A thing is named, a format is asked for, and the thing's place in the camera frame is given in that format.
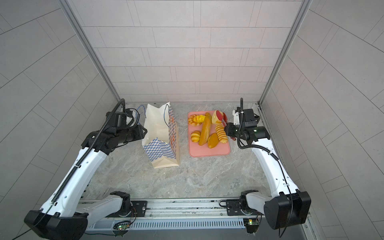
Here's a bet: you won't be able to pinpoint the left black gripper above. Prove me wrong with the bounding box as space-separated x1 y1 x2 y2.
115 124 151 145

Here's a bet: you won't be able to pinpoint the striped long bread roll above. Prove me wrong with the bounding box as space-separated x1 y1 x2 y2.
215 124 228 144

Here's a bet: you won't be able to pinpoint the pale yellow bread slice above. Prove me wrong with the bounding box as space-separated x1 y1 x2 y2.
212 110 224 125

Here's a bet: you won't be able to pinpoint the brown oval bread roll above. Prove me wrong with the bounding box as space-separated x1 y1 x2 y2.
207 133 219 149

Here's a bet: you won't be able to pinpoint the long yellow baguette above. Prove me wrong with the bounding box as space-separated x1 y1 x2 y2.
199 113 212 146

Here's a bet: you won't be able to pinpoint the blue checkered paper bag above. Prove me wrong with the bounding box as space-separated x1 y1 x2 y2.
142 103 180 169

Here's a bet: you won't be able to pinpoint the red metal tongs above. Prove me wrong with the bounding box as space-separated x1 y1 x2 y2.
221 113 230 137

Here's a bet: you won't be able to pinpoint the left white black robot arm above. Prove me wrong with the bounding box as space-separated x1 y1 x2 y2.
24 125 148 240

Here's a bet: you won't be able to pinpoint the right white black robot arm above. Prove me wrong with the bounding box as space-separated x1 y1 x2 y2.
225 123 312 230

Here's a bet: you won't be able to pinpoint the twisted yellow pretzel bread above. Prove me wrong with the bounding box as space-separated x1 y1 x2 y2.
188 115 206 126

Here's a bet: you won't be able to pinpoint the small striped round bun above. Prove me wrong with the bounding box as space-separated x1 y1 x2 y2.
191 131 201 143

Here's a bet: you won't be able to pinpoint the pink plastic tray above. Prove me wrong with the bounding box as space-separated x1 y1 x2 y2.
188 110 231 158

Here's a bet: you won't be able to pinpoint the left green circuit board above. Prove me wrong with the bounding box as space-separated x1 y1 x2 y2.
113 221 132 236

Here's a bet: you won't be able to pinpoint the green circuit board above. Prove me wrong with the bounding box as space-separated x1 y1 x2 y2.
243 219 260 234
113 221 132 236

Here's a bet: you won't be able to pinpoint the right green circuit board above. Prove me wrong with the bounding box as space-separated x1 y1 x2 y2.
243 219 260 234

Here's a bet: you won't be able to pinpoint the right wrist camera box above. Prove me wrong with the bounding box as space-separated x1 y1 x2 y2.
233 108 260 128

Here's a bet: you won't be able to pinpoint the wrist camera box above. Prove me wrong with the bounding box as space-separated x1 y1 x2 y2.
107 110 135 130
233 108 260 128

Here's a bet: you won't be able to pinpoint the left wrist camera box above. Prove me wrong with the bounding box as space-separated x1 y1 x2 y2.
107 110 135 130

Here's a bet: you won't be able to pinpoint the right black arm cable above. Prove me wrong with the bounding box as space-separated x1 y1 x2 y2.
236 97 295 239

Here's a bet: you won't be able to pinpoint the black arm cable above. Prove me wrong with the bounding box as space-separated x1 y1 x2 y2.
236 97 295 239
11 98 141 240

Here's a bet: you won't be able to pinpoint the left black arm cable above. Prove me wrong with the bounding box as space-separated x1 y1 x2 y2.
11 98 141 240

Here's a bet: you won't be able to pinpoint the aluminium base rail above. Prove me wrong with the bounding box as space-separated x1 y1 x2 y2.
78 198 266 236

